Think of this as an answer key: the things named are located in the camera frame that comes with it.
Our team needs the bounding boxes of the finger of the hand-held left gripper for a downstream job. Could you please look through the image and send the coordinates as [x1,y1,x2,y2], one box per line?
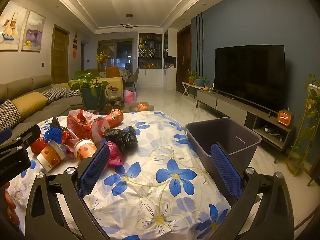
[0,124,41,155]
[0,128,13,144]

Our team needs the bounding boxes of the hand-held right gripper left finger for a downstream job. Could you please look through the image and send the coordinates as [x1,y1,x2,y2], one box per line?
[24,144,111,240]

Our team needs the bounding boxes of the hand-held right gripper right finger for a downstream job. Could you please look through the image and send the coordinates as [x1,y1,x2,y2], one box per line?
[210,142,297,240]

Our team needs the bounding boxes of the red wrapper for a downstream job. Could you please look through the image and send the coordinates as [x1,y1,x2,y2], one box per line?
[31,137,48,154]

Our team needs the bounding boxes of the orange printed paper cup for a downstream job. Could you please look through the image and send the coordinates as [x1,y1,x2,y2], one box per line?
[74,139,97,162]
[36,140,66,172]

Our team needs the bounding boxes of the blue plastic pompom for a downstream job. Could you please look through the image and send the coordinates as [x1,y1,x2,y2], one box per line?
[41,126,65,143]

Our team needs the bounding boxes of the pink plastic bag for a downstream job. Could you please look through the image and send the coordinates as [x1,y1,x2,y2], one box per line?
[106,141,125,167]

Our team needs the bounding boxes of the small black plastic bag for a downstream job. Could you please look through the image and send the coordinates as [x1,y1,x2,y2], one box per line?
[50,116,63,130]

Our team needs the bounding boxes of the grey plastic bin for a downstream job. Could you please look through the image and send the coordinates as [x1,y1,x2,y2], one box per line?
[184,117,262,207]

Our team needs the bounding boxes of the red printed plastic bag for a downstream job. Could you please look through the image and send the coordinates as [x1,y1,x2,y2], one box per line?
[66,109,110,145]

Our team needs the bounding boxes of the red and gold paper cup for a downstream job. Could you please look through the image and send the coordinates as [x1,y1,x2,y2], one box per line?
[104,109,124,128]

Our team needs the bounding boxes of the person's left hand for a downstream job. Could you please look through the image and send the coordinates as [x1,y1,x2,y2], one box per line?
[2,180,21,230]

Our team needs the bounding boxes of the large houndstooth cushion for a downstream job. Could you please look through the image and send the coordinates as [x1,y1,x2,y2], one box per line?
[0,99,22,130]

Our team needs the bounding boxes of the large mustard cushion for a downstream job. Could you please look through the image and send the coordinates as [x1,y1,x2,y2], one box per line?
[11,92,48,120]

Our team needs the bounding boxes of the grey sofa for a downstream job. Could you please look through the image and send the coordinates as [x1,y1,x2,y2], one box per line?
[0,75,100,133]

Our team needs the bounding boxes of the blue floral tablecloth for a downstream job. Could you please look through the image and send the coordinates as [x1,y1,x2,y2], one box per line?
[5,111,232,240]

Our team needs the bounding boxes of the glass jars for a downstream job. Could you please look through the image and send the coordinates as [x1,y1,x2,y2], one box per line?
[105,102,124,113]

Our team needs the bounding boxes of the grey TV stand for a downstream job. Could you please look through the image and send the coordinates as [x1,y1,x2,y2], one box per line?
[196,90,297,163]

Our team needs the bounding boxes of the glass coffee table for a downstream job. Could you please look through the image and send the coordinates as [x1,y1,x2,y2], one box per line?
[81,100,155,117]

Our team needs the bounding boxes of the pothos in teal pot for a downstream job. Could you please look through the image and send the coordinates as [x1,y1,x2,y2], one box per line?
[69,70,110,110]

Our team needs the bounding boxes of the glass teapot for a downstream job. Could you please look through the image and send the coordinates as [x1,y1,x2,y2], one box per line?
[106,85,120,100]

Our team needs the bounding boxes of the plate of orange fruit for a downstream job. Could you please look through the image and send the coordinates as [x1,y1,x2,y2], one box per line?
[129,102,155,113]

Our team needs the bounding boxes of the orange retro speaker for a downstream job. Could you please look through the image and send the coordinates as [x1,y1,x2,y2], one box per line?
[278,109,294,125]

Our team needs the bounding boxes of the pink shopping bag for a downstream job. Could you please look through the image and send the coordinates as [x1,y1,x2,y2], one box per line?
[124,89,138,103]

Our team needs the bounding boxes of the light wooden door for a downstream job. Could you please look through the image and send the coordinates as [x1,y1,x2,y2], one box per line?
[51,24,70,84]

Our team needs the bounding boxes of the white folding side table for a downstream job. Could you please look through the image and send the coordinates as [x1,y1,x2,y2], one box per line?
[182,82,208,97]

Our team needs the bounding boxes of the plant in blue pot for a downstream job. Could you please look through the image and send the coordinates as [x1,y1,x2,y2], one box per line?
[194,76,208,87]

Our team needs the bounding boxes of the orange dining chair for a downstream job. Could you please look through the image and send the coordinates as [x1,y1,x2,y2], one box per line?
[105,66,120,78]

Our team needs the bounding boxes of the plant in orange pot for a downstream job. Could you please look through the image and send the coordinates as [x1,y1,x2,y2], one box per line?
[187,69,198,85]

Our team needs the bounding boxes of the black television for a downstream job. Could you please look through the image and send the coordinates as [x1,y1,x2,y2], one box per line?
[215,45,285,113]

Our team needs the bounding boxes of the dining table with cloth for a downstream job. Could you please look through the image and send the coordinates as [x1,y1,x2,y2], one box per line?
[117,67,132,80]

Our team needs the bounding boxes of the grey dining chair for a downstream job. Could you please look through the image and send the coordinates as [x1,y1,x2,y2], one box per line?
[126,67,140,90]

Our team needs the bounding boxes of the purple painting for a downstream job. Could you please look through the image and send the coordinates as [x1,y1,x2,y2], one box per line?
[21,10,46,52]

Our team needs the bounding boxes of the trailing plant on gold stand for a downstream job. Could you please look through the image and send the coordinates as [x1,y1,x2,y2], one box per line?
[287,74,320,178]

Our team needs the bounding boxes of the yellow flower bouquet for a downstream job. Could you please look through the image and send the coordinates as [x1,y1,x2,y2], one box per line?
[96,52,110,70]

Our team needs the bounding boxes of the sailboat painting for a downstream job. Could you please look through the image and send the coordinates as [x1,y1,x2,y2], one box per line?
[0,1,28,52]

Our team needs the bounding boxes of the white display cabinet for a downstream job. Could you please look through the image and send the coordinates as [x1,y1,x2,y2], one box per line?
[137,29,177,89]

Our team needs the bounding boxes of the dark wooden door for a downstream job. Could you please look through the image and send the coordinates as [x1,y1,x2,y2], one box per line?
[176,25,192,93]

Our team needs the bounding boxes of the sliding glass door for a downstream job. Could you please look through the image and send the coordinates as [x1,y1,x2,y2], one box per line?
[98,38,134,70]

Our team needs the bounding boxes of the cables in TV stand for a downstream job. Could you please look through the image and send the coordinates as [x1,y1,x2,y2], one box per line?
[262,126,283,138]

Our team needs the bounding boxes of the red wall decoration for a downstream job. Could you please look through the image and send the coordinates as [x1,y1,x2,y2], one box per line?
[72,31,78,59]

